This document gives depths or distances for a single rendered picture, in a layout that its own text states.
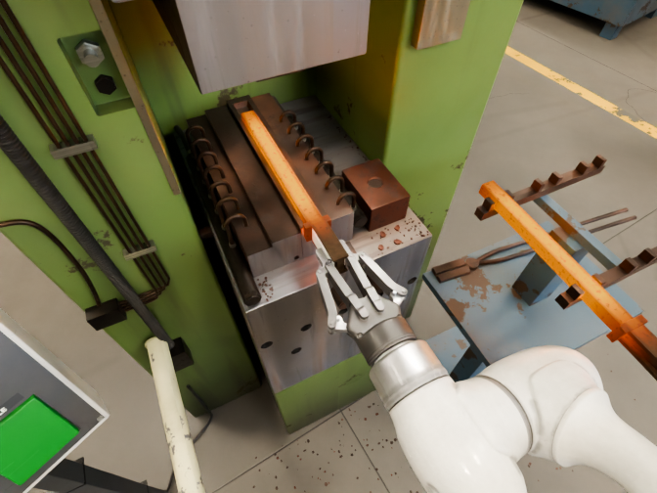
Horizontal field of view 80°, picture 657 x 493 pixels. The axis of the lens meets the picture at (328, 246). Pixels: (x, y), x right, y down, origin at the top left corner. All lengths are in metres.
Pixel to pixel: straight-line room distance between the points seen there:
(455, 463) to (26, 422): 0.48
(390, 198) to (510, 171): 1.78
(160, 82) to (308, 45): 0.56
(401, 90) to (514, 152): 1.89
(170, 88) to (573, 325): 1.04
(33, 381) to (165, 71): 0.66
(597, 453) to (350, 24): 0.54
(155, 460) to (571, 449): 1.34
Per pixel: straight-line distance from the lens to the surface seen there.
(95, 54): 0.59
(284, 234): 0.66
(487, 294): 0.99
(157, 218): 0.75
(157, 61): 0.97
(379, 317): 0.56
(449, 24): 0.76
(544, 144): 2.76
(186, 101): 1.02
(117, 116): 0.62
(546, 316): 1.02
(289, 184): 0.72
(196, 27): 0.43
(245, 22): 0.44
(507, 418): 0.52
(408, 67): 0.77
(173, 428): 0.93
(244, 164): 0.80
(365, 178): 0.77
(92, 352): 1.88
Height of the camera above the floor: 1.50
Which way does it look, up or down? 53 degrees down
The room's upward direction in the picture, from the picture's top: straight up
